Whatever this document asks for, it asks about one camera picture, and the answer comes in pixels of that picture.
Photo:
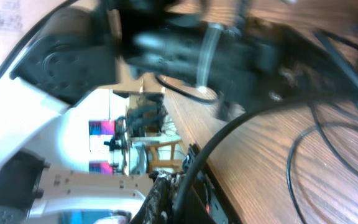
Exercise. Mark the background computer monitor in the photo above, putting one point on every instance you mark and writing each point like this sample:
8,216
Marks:
100,134

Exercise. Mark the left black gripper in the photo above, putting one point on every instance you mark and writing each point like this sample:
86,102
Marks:
260,63

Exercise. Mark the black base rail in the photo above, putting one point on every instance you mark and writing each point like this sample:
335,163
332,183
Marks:
207,202

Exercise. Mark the background wooden chair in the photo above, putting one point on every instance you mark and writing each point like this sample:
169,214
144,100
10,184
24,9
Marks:
166,155

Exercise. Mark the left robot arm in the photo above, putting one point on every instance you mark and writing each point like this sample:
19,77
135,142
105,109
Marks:
70,52

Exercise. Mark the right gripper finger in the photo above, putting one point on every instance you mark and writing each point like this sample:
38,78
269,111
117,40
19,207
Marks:
157,207

